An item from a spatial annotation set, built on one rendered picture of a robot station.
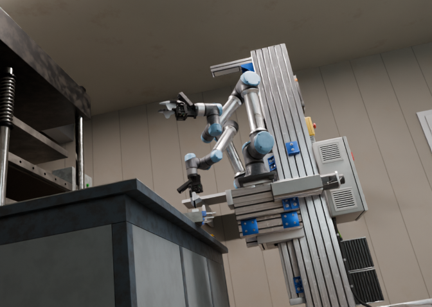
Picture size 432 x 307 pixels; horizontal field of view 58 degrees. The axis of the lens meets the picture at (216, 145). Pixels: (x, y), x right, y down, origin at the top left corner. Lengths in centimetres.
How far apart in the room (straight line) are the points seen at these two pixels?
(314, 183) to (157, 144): 334
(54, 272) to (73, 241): 11
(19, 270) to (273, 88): 191
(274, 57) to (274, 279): 262
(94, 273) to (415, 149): 434
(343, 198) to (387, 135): 278
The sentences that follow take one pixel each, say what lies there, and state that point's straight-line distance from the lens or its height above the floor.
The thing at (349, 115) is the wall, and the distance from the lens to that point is 511.
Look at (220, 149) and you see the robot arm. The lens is 262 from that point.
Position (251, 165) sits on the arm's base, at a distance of 229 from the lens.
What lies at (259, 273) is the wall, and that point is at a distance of 458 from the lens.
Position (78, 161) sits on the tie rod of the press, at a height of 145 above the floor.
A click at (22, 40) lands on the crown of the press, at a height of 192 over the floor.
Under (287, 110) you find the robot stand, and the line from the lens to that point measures 261.
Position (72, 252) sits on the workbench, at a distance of 133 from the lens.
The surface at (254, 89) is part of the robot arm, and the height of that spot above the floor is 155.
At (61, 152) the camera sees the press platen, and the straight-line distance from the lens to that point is 282.
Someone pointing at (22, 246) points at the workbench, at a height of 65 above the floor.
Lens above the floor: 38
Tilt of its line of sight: 23 degrees up
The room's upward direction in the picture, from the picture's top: 9 degrees counter-clockwise
